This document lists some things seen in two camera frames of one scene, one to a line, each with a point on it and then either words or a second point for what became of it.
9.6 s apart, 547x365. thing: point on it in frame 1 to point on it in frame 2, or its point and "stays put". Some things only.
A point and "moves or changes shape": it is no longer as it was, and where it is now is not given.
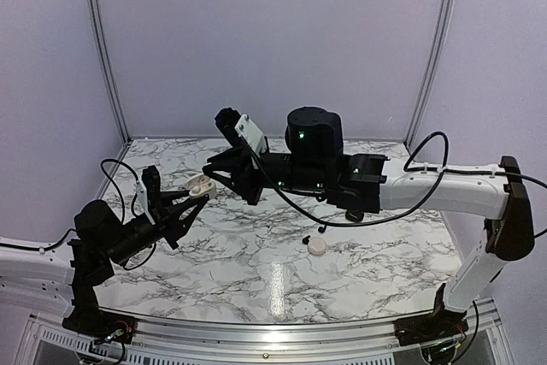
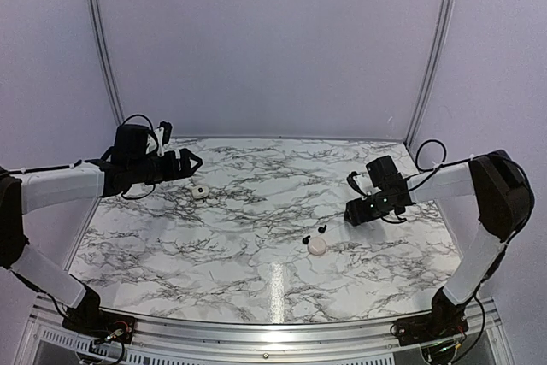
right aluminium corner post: [444, 13] stays put
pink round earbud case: [316, 246] stays put
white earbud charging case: [200, 185] moves or changes shape
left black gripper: [167, 225] to [172, 168]
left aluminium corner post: [118, 103] stays put
